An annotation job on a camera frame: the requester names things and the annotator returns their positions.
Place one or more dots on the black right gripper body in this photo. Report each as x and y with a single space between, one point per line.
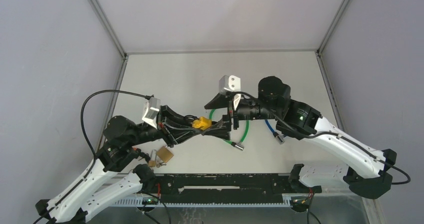
236 114

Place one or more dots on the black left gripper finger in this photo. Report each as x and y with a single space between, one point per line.
171 118
181 135

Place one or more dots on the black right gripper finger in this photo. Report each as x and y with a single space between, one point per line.
220 101
220 129

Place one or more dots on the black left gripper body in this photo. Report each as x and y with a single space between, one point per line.
160 126

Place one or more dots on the yellow tag padlock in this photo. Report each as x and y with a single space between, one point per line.
201 123

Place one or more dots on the green cable lock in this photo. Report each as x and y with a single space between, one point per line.
238 136

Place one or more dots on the blue cable lock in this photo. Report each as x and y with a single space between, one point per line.
279 137

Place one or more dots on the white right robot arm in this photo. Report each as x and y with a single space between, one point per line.
364 170

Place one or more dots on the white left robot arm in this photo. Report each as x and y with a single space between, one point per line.
119 167

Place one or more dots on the large brass padlock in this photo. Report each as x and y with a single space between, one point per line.
164 154

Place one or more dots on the orange black padlock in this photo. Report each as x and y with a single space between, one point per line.
142 155

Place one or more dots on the small brass padlock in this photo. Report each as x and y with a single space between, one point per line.
153 159

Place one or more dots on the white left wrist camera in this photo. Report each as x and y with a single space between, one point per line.
151 111

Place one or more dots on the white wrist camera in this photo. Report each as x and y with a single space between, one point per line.
229 88
151 111

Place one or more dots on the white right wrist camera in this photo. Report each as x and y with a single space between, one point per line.
229 88

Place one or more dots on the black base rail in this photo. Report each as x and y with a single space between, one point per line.
227 189

